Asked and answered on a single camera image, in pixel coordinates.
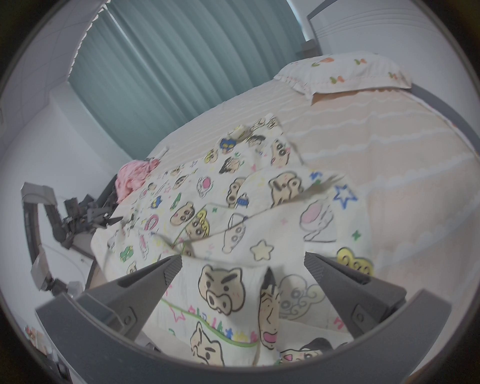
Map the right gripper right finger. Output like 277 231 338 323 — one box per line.
304 251 408 339

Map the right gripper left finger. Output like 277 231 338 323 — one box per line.
77 255 183 339

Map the white printed pyjama top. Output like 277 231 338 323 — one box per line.
92 114 376 368

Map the bed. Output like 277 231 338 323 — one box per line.
90 0 480 370

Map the pink garment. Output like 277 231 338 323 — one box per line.
115 157 160 203

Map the blue-green curtain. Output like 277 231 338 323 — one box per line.
67 37 181 160
80 0 306 139

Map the white printed pillow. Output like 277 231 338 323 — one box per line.
273 50 412 99

